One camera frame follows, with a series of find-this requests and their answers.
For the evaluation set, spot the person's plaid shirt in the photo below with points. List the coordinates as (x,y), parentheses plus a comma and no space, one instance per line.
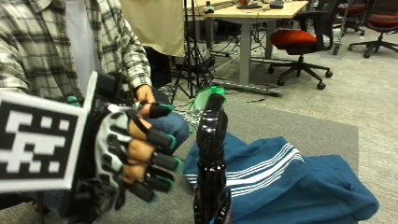
(34,43)

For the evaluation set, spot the black glossy bottle green cap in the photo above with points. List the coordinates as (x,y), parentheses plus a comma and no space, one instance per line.
(212,161)

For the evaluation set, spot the blue cloth with white stripes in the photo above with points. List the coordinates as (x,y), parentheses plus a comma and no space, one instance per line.
(291,186)

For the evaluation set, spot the black tripod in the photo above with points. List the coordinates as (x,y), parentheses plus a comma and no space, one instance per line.
(193,56)

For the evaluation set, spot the dark flat dish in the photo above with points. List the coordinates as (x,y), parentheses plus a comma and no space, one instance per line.
(249,6)

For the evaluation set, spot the person's white undershirt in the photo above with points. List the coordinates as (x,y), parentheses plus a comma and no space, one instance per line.
(80,40)

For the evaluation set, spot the person's blue jeans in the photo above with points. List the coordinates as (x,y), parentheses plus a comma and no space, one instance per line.
(172,124)

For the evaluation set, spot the white cube with black markers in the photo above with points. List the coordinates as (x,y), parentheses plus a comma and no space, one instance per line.
(35,143)

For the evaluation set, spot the black office chair red seat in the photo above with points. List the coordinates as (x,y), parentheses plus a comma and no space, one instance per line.
(381,21)
(352,12)
(296,40)

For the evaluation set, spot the small black device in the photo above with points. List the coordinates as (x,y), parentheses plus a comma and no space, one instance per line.
(208,7)

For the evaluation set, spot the wooden desk with grey legs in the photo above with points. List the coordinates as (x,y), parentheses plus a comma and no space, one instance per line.
(259,12)

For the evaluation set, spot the dark round desk item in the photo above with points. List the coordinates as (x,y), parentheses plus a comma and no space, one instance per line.
(276,4)

